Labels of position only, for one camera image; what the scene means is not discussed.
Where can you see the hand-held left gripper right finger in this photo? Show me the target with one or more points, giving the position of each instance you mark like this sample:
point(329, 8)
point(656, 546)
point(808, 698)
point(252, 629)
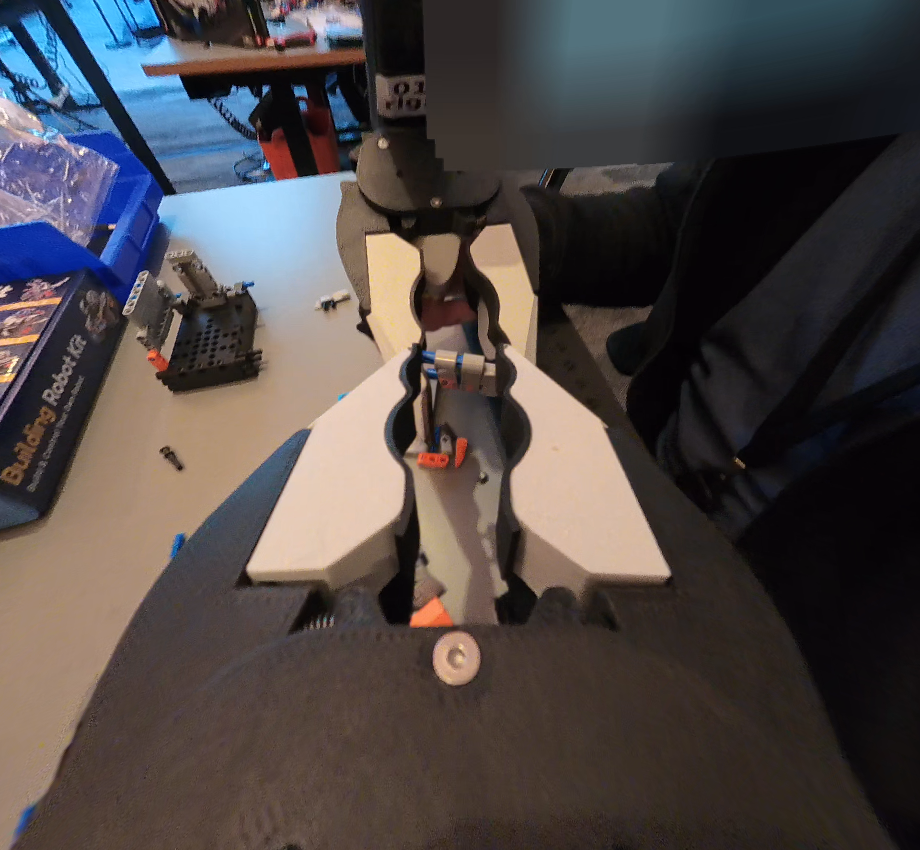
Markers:
point(575, 505)

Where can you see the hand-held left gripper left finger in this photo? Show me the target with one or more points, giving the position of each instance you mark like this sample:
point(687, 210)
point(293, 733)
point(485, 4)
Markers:
point(331, 505)

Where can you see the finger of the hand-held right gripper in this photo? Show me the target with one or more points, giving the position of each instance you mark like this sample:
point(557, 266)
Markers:
point(503, 290)
point(391, 290)

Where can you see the blue connector pin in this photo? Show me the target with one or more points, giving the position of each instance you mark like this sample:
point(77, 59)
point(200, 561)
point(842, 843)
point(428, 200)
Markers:
point(423, 353)

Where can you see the grey building beam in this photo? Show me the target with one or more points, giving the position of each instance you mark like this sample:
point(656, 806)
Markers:
point(439, 366)
point(486, 373)

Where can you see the small orange connector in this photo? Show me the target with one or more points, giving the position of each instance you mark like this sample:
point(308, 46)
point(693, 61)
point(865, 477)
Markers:
point(443, 451)

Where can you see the person's right forearm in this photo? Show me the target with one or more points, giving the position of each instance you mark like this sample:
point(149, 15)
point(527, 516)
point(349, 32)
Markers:
point(604, 239)

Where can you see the person's right hand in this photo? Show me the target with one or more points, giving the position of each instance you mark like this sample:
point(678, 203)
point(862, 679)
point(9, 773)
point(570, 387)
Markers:
point(446, 308)

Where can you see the small orange part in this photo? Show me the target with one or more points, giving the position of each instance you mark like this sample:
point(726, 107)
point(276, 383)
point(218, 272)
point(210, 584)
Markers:
point(429, 613)

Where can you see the background wooden desk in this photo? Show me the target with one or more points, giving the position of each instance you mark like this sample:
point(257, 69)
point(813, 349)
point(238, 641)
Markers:
point(245, 60)

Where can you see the black connector pin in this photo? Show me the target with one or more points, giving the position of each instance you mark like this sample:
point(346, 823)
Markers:
point(171, 456)

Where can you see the person's dark clothing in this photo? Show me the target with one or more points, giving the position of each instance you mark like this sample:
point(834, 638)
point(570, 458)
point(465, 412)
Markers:
point(805, 433)

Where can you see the robot kit box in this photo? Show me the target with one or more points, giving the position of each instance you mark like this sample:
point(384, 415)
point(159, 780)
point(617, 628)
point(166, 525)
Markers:
point(58, 390)

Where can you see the blue plastic bin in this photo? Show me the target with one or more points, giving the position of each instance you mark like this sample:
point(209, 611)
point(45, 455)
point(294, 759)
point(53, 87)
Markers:
point(101, 218)

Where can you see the black steel pillar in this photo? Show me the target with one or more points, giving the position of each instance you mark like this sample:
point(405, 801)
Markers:
point(86, 60)

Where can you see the clear plastic bag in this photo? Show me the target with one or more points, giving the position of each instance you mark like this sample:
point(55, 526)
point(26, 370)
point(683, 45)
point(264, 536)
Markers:
point(51, 175)

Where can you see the black base plate assembly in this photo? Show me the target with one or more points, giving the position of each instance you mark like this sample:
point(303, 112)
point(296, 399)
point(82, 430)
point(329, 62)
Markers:
point(209, 340)

